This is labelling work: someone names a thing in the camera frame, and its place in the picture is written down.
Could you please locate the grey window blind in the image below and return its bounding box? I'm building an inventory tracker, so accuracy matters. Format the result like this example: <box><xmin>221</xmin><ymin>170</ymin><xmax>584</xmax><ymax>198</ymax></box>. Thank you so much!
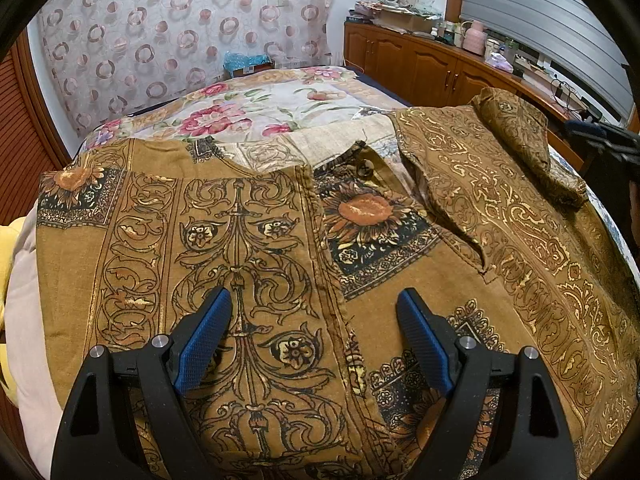
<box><xmin>460</xmin><ymin>0</ymin><xmax>636</xmax><ymax>121</ymax></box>

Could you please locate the sheer curtain with circle print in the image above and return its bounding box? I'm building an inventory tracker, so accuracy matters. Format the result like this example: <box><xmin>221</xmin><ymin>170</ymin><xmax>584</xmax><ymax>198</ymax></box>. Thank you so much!
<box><xmin>37</xmin><ymin>0</ymin><xmax>341</xmax><ymax>136</ymax></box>

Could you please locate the cardboard box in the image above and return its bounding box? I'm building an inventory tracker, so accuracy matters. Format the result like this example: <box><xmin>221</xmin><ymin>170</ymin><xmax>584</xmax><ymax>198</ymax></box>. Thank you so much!
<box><xmin>375</xmin><ymin>10</ymin><xmax>436</xmax><ymax>33</ymax></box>

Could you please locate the floral quilt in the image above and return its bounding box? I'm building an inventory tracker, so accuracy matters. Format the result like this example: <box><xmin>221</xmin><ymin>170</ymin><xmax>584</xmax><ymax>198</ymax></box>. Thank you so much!
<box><xmin>82</xmin><ymin>65</ymin><xmax>416</xmax><ymax>181</ymax></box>

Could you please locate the blue plastic bag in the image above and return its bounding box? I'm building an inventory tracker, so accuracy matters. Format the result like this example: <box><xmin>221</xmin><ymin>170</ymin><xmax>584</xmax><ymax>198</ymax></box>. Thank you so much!
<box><xmin>222</xmin><ymin>51</ymin><xmax>273</xmax><ymax>78</ymax></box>

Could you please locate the wooden headboard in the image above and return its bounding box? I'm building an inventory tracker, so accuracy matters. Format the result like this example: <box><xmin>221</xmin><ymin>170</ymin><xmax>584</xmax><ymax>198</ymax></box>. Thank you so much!
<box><xmin>0</xmin><ymin>35</ymin><xmax>71</xmax><ymax>231</ymax></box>

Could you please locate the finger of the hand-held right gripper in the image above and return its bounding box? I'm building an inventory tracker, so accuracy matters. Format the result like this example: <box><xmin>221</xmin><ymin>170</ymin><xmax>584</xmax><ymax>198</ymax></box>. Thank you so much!
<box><xmin>567</xmin><ymin>120</ymin><xmax>608</xmax><ymax>148</ymax></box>

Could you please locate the blue and white patterned sheet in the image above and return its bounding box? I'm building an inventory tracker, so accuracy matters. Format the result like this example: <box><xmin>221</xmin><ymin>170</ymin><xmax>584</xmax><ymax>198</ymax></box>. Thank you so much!
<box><xmin>545</xmin><ymin>147</ymin><xmax>640</xmax><ymax>261</ymax></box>

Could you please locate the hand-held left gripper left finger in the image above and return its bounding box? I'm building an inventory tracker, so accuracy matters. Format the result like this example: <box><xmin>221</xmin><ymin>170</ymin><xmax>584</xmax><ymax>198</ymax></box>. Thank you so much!
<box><xmin>50</xmin><ymin>286</ymin><xmax>233</xmax><ymax>480</ymax></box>

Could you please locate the wooden cabinet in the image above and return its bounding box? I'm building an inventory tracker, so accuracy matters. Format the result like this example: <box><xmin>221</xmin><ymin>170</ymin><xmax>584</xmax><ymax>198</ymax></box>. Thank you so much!
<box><xmin>344</xmin><ymin>20</ymin><xmax>640</xmax><ymax>171</ymax></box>

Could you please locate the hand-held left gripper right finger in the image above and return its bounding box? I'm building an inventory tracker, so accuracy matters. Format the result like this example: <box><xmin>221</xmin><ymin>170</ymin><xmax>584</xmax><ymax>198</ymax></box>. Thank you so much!
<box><xmin>395</xmin><ymin>287</ymin><xmax>581</xmax><ymax>480</ymax></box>

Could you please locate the pink jug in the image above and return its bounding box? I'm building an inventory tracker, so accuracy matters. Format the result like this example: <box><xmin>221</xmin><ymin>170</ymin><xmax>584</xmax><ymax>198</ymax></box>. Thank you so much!
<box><xmin>462</xmin><ymin>20</ymin><xmax>488</xmax><ymax>56</ymax></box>

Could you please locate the brown patterned shirt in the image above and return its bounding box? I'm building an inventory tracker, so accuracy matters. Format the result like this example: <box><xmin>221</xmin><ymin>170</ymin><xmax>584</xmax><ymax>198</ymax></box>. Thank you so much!
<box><xmin>37</xmin><ymin>87</ymin><xmax>636</xmax><ymax>480</ymax></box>

